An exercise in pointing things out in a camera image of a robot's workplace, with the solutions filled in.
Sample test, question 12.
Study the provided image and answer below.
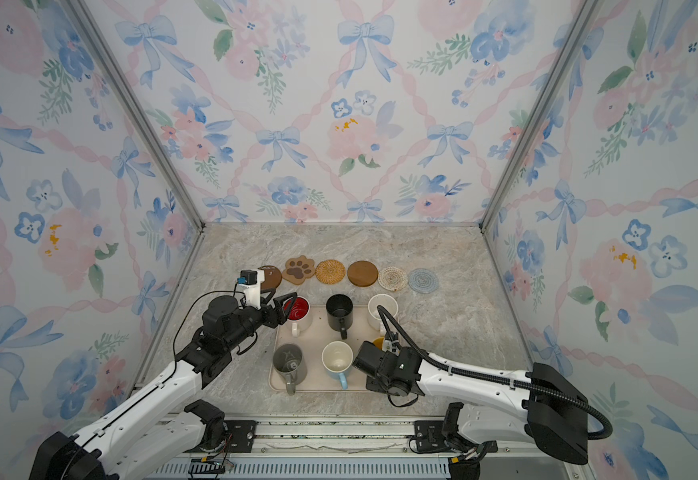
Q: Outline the aluminium frame post left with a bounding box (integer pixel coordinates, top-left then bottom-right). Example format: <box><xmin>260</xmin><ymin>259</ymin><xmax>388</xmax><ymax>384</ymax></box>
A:
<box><xmin>61</xmin><ymin>1</ymin><xmax>205</xmax><ymax>232</ymax></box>

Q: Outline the woven rattan round coaster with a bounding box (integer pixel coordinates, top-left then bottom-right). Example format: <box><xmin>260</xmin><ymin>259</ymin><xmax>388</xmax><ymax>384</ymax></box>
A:
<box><xmin>315</xmin><ymin>259</ymin><xmax>346</xmax><ymax>285</ymax></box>

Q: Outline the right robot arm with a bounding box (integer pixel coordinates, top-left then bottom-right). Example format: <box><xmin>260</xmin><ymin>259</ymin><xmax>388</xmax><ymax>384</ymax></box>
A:
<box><xmin>353</xmin><ymin>341</ymin><xmax>589</xmax><ymax>465</ymax></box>

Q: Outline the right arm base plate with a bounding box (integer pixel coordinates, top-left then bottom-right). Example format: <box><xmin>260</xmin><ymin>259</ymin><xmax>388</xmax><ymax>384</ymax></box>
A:
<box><xmin>413</xmin><ymin>418</ymin><xmax>499</xmax><ymax>454</ymax></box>

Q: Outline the cork paw print coaster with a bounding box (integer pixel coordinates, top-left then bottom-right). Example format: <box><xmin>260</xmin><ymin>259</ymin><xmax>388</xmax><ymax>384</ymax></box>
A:
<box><xmin>281</xmin><ymin>255</ymin><xmax>316</xmax><ymax>285</ymax></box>

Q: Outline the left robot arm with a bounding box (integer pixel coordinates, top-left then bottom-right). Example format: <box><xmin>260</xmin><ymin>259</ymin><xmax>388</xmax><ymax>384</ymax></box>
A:
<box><xmin>29</xmin><ymin>289</ymin><xmax>297</xmax><ymax>479</ymax></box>

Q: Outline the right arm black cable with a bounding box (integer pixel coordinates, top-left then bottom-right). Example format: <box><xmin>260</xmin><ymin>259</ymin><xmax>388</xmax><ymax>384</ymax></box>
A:
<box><xmin>375</xmin><ymin>304</ymin><xmax>614</xmax><ymax>441</ymax></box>

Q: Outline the aluminium frame post right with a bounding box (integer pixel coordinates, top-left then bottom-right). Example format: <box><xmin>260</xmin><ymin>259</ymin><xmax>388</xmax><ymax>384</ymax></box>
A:
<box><xmin>480</xmin><ymin>0</ymin><xmax>601</xmax><ymax>236</ymax></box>

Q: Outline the white mug red inside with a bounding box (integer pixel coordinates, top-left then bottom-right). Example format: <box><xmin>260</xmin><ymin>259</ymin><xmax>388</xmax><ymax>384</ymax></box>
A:
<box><xmin>283</xmin><ymin>296</ymin><xmax>313</xmax><ymax>338</ymax></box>

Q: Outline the black mug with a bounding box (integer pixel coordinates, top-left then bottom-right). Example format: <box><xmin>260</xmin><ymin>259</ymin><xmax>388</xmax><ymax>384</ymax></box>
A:
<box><xmin>325</xmin><ymin>294</ymin><xmax>354</xmax><ymax>340</ymax></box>

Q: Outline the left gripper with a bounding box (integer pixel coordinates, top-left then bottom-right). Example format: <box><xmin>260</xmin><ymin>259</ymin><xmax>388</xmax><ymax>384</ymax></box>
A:
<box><xmin>225</xmin><ymin>286</ymin><xmax>295</xmax><ymax>355</ymax></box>

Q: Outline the cream white mug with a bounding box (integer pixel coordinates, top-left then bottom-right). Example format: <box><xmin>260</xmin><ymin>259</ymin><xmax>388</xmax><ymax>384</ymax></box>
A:
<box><xmin>366</xmin><ymin>293</ymin><xmax>399</xmax><ymax>336</ymax></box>

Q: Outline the grey glass mug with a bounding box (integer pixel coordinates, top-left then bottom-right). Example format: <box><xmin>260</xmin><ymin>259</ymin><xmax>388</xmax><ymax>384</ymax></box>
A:
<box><xmin>272</xmin><ymin>344</ymin><xmax>308</xmax><ymax>395</ymax></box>

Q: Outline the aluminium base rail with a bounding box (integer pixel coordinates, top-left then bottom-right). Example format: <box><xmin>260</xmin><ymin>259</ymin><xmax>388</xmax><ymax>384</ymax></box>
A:
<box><xmin>142</xmin><ymin>416</ymin><xmax>586</xmax><ymax>479</ymax></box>

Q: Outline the plain round wooden coaster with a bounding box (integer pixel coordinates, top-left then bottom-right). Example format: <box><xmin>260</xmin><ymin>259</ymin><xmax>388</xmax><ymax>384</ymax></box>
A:
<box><xmin>347</xmin><ymin>260</ymin><xmax>379</xmax><ymax>287</ymax></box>

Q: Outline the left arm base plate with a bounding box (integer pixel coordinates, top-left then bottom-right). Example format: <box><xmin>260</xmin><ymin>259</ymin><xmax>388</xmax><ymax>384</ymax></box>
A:
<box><xmin>169</xmin><ymin>417</ymin><xmax>256</xmax><ymax>455</ymax></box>

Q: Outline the grey woven round coaster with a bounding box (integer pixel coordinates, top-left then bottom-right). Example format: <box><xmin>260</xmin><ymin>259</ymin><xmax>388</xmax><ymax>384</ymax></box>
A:
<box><xmin>408</xmin><ymin>268</ymin><xmax>440</xmax><ymax>294</ymax></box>

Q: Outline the beige serving tray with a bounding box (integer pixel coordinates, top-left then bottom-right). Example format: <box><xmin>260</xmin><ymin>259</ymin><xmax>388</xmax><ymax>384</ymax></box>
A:
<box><xmin>272</xmin><ymin>304</ymin><xmax>383</xmax><ymax>393</ymax></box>

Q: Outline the aluminium frame post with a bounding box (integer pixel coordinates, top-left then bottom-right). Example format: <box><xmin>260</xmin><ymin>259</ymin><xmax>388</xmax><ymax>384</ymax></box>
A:
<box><xmin>480</xmin><ymin>0</ymin><xmax>601</xmax><ymax>236</ymax></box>
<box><xmin>61</xmin><ymin>1</ymin><xmax>205</xmax><ymax>232</ymax></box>

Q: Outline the dark glossy wooden round coaster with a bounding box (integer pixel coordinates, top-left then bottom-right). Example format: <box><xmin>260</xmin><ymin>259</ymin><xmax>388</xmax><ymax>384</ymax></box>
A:
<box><xmin>260</xmin><ymin>265</ymin><xmax>282</xmax><ymax>290</ymax></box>

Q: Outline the white mug blue handle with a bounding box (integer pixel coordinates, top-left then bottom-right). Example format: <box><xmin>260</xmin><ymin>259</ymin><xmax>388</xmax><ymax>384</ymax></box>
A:
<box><xmin>321</xmin><ymin>341</ymin><xmax>354</xmax><ymax>390</ymax></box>

